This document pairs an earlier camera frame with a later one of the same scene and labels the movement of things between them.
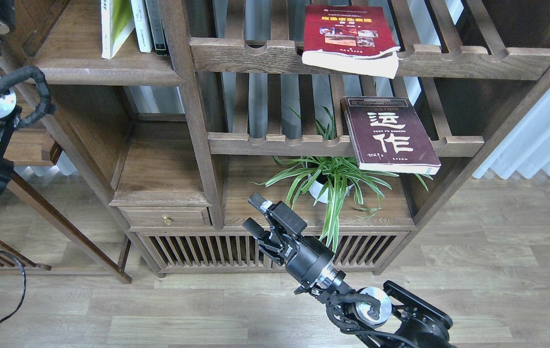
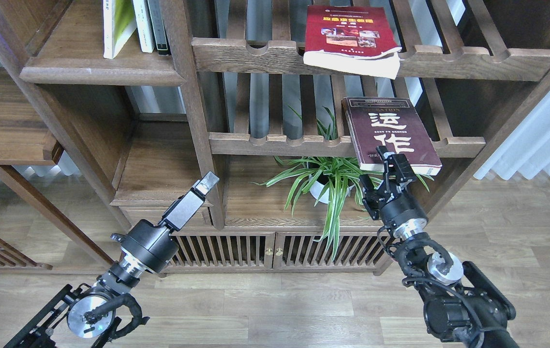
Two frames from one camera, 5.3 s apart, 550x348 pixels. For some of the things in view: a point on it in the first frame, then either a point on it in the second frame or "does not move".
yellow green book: (117, 22) does not move
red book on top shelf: (357, 38) does not move
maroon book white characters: (389, 134) does not move
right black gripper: (304, 259) to (396, 204)
